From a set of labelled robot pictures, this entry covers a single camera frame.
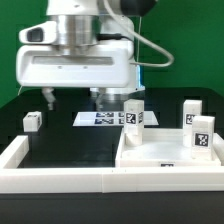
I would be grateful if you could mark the white square tabletop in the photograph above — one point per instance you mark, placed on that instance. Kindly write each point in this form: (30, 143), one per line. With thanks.
(160, 148)

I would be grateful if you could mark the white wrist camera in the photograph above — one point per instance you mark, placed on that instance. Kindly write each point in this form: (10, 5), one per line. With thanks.
(45, 33)

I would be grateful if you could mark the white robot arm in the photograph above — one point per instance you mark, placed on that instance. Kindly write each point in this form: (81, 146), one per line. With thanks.
(81, 45)

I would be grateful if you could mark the white U-shaped obstacle fence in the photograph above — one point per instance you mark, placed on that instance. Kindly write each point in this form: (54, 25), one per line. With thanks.
(15, 180)

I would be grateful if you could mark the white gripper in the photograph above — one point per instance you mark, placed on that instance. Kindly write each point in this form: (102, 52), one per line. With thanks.
(106, 65)

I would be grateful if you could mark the white marker sheet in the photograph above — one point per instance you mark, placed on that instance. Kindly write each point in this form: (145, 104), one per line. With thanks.
(114, 118)

